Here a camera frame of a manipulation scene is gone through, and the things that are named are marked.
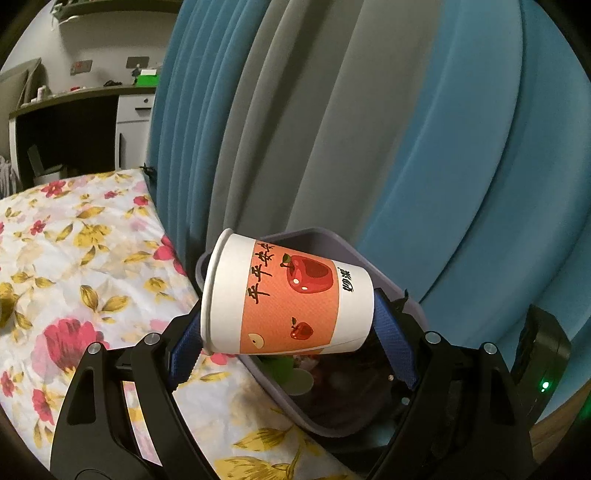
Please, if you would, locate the blue and grey curtain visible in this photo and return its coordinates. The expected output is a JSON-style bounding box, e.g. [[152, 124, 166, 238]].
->
[[147, 0, 591, 418]]

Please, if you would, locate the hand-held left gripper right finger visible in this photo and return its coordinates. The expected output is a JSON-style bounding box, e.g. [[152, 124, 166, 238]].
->
[[364, 288, 534, 480]]

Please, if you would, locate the dark wooden desk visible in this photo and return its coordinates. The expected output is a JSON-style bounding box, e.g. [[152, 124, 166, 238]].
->
[[8, 84, 158, 185]]

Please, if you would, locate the leaning cardboard sheet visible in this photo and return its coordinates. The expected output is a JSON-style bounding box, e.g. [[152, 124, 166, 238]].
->
[[0, 57, 43, 110]]

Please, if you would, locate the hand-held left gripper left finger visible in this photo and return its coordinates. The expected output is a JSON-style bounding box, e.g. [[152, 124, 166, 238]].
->
[[50, 310, 219, 480]]

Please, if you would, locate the green wrapper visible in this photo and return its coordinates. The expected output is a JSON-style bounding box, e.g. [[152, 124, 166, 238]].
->
[[264, 356, 297, 394]]

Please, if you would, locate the white cabinet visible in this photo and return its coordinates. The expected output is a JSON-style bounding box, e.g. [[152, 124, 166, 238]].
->
[[115, 95, 156, 169]]

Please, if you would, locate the dark wall shelf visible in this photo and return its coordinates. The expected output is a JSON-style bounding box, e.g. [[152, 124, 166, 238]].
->
[[52, 0, 184, 22]]

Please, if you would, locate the grey plastic bin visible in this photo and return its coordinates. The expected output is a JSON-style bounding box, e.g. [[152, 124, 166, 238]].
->
[[195, 227, 428, 437]]

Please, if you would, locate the white ribbed rack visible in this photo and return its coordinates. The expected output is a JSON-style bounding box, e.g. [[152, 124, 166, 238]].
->
[[0, 156, 20, 198]]

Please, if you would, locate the floral bed sheet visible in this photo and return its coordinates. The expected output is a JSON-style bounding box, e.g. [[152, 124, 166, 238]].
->
[[0, 167, 352, 480]]

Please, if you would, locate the white waste bin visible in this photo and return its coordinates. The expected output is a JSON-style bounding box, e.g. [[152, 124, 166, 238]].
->
[[31, 163, 66, 186]]

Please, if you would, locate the paper cup with apple print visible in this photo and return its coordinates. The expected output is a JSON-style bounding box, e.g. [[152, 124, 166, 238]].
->
[[200, 228, 375, 356]]

